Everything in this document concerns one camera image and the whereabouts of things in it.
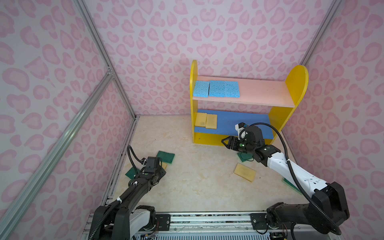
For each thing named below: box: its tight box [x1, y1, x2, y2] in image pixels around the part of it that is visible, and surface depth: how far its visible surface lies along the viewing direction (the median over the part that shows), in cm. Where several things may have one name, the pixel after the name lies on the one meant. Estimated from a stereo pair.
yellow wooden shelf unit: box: [190, 59, 309, 145], surface depth 78 cm
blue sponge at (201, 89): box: [193, 80, 210, 98], surface depth 76 cm
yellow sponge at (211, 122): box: [205, 114, 218, 130], surface depth 97 cm
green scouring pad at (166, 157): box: [156, 150, 175, 164], surface depth 97 cm
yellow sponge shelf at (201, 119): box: [195, 112, 207, 128], surface depth 98 cm
